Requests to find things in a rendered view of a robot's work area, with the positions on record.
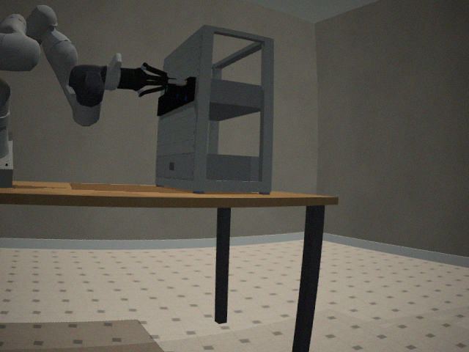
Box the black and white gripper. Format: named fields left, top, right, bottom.
left=117, top=62, right=186, bottom=97

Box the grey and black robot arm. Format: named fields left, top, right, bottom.
left=0, top=5, right=122, bottom=158

